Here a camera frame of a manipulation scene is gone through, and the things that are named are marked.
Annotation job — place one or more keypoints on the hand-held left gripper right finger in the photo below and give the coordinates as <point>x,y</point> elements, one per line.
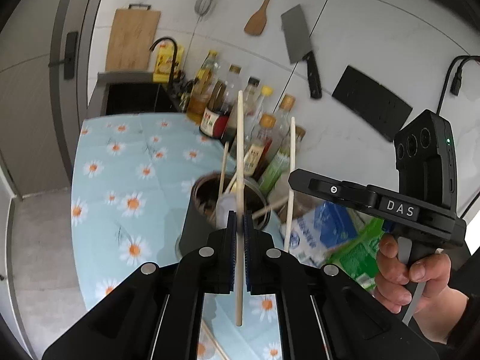
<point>249,240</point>

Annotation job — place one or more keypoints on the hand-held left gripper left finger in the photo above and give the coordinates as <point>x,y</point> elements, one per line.
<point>232,240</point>

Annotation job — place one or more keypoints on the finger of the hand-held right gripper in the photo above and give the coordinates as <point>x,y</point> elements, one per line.
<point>322,187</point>

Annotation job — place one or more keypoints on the dark cylindrical utensil holder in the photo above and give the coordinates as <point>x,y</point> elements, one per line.
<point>195,228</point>

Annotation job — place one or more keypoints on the person's right forearm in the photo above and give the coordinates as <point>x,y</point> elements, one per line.
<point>467,318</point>

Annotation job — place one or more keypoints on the person's right hand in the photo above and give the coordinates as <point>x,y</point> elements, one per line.
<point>431,300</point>

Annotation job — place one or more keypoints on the white plastic spoon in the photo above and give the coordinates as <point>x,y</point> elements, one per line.
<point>226,204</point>

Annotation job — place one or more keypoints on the blue and white packet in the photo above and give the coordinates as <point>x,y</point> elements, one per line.
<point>322,228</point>

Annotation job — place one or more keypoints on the green labelled bottle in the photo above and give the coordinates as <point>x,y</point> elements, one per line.
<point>275,172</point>

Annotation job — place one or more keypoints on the short gold-capped bottle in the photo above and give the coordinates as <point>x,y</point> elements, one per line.
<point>300,133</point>

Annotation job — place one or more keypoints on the small brown-labelled bottle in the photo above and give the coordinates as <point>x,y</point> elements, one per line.
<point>258,150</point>

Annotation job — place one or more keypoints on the green packet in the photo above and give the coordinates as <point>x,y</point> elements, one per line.
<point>356,255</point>

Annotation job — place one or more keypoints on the tall gold-capped clear bottle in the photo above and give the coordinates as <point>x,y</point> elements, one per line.
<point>287,107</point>

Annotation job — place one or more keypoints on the yellow-capped clear bottle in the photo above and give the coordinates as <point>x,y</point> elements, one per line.
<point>265,95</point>

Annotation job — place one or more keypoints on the black-capped sauce bottle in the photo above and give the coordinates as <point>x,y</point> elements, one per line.
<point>252,93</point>

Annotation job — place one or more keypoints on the large soy sauce bottle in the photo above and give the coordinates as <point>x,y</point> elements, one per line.
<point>210,122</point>

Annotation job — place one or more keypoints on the daisy print tablecloth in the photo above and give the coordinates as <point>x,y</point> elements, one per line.
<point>112,180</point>

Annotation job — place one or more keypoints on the large cooking oil bottle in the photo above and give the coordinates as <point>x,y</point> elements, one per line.
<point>198,101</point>

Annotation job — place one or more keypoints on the black sink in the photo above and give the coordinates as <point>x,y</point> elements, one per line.
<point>127,97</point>

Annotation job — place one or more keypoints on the wooden spatula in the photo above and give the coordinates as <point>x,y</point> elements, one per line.
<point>257,22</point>

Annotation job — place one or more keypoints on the black faucet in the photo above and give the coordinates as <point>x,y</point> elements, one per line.
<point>174,63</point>

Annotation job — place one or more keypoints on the yellow oil jug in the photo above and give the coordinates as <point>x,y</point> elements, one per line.
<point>163,63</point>

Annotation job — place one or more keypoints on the wooden cutting board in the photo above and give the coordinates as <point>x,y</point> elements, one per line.
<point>131,41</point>

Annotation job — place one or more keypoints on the grey door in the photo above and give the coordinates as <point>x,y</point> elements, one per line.
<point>30,101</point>

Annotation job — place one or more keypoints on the black wall rack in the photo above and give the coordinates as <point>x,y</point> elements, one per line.
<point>371,101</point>

